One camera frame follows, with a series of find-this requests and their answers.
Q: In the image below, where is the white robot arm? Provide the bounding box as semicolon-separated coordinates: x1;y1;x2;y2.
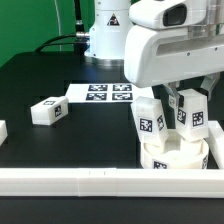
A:
85;0;224;94

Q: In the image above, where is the white round stool seat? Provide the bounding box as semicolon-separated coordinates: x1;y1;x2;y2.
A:
140;129;209;169

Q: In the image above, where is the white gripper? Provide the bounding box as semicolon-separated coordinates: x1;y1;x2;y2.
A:
124;0;224;108

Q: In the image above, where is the white left fence bar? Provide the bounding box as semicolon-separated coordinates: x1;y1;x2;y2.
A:
0;120;8;146

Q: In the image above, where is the black cable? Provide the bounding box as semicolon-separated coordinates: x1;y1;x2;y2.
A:
34;31;91;54

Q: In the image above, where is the white marker sheet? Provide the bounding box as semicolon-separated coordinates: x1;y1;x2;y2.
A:
66;83;154;103

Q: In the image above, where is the white front fence bar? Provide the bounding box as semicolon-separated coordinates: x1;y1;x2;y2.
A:
0;168;224;198

